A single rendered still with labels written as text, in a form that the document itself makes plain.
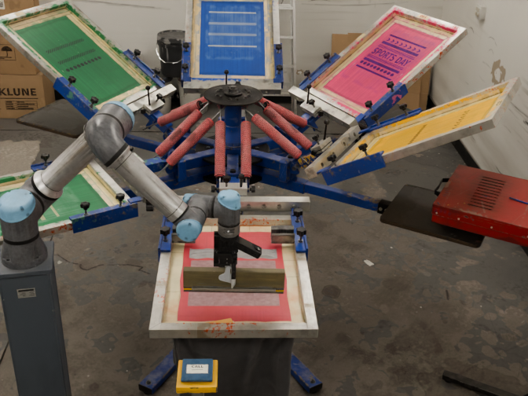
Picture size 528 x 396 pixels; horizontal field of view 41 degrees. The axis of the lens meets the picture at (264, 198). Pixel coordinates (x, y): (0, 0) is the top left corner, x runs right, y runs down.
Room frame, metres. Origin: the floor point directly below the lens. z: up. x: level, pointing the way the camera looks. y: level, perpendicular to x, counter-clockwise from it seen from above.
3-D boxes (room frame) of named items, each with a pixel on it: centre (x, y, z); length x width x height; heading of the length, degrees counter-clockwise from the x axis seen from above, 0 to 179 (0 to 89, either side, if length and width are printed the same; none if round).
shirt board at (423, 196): (3.05, -0.43, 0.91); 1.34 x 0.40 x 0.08; 63
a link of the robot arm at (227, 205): (2.04, 0.12, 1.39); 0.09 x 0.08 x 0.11; 83
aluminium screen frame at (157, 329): (2.30, 0.11, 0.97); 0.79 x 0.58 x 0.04; 3
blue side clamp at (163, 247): (2.52, 0.40, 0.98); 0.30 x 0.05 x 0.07; 3
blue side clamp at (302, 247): (2.56, -0.15, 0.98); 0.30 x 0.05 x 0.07; 3
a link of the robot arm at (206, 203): (2.04, 0.22, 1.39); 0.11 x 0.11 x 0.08; 83
